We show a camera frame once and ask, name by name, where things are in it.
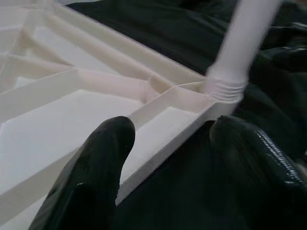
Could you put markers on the white plastic table leg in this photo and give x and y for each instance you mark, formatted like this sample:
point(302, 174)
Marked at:
point(244, 36)

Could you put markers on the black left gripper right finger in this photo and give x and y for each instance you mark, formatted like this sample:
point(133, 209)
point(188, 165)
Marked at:
point(259, 179)

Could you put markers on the white plastic table top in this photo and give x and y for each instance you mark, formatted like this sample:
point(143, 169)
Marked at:
point(48, 119)

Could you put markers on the black fabric table cover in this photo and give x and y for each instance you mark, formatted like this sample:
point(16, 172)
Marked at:
point(168, 28)

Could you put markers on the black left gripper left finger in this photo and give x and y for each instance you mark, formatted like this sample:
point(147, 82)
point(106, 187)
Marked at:
point(88, 182)

